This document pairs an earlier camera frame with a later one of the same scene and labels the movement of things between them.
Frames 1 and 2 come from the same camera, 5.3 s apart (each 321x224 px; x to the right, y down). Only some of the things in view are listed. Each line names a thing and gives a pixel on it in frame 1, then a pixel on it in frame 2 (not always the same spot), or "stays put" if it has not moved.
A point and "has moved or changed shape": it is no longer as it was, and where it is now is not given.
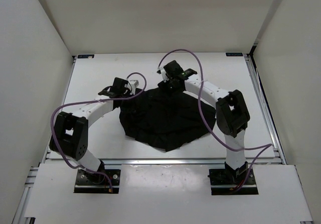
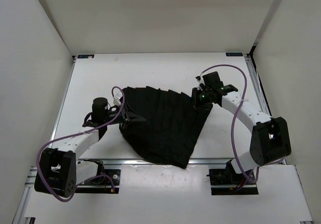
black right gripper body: [171, 85] to [201, 99]
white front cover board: [167, 191] stays put
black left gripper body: [125, 95] to [119, 119]
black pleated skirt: [164, 118] has moved or changed shape
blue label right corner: [234, 54] stays put
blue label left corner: [86, 56] stays put
